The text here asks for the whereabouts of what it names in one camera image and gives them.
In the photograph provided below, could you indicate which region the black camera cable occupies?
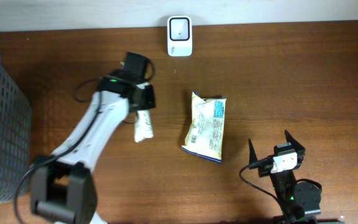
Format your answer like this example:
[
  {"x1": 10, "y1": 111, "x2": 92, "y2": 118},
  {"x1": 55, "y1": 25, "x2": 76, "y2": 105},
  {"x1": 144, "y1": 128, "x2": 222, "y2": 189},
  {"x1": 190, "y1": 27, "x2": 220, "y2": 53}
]
[
  {"x1": 13, "y1": 57, "x2": 155, "y2": 224},
  {"x1": 239, "y1": 157, "x2": 323, "y2": 218}
]

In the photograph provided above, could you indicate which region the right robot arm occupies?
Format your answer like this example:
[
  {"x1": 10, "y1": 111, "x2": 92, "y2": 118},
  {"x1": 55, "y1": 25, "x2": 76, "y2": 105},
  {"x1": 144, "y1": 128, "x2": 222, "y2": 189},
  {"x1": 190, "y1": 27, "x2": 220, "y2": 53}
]
[{"x1": 248, "y1": 131, "x2": 322, "y2": 223}]

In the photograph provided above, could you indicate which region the black right camera cable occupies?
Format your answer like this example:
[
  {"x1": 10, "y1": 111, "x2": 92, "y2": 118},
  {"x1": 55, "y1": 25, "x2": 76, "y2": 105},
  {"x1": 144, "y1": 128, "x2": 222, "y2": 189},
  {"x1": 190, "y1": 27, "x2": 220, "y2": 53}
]
[{"x1": 239, "y1": 157, "x2": 323, "y2": 218}]

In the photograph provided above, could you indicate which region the white tube with tan cap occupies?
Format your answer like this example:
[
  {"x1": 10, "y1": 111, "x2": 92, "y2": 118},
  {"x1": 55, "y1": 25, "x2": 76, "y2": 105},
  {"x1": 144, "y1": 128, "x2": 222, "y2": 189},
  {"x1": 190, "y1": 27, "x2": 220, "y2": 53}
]
[{"x1": 134, "y1": 110, "x2": 154, "y2": 142}]

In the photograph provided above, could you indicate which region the black left camera cable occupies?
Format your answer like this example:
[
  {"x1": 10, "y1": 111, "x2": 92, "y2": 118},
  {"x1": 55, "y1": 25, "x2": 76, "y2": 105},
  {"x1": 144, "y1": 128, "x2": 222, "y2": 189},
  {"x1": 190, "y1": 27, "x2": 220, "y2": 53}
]
[{"x1": 13, "y1": 57, "x2": 155, "y2": 224}]

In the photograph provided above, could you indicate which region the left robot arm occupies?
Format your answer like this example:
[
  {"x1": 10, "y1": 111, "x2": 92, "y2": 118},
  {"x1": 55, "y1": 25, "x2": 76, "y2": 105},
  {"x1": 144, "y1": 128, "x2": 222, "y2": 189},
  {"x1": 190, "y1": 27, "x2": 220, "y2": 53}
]
[{"x1": 30, "y1": 52, "x2": 155, "y2": 223}]

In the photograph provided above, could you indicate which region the grey plastic mesh basket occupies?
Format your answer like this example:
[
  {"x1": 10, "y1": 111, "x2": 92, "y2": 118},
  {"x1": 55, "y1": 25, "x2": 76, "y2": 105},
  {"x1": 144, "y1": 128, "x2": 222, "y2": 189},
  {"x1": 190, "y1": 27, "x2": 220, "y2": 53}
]
[{"x1": 0, "y1": 56, "x2": 32, "y2": 203}]

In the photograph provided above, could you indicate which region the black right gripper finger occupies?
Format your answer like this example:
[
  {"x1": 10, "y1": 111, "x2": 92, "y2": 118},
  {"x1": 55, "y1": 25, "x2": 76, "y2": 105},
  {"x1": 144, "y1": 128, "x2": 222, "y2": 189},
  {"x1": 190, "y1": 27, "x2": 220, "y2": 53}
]
[
  {"x1": 285, "y1": 129, "x2": 306, "y2": 156},
  {"x1": 248, "y1": 139, "x2": 259, "y2": 168}
]

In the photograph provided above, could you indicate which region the white barcode scanner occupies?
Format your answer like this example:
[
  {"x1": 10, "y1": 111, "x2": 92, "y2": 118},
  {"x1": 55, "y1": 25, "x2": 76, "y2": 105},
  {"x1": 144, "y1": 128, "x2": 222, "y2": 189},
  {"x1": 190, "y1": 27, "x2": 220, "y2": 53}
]
[{"x1": 167, "y1": 16, "x2": 193, "y2": 57}]

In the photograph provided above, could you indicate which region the yellow snack bag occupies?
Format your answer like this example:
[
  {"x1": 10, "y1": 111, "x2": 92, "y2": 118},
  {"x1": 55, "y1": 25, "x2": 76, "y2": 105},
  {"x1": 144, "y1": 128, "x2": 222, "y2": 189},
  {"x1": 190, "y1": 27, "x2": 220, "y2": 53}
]
[{"x1": 181, "y1": 91, "x2": 226, "y2": 163}]

